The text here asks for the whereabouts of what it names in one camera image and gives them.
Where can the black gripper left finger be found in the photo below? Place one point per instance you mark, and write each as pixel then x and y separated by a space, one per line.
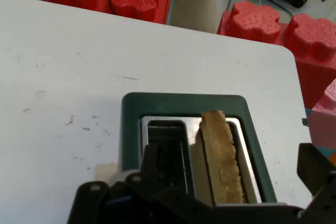
pixel 151 171

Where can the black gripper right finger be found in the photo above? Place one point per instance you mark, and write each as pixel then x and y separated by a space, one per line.
pixel 313 171

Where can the beige tape patch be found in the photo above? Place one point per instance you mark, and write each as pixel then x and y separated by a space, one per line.
pixel 105 172

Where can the pink foam block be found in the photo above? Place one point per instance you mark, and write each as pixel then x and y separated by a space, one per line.
pixel 324 124

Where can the brown toast slice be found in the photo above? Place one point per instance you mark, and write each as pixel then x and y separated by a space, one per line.
pixel 223 161

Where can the dark green toaster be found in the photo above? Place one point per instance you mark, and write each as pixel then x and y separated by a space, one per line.
pixel 183 103

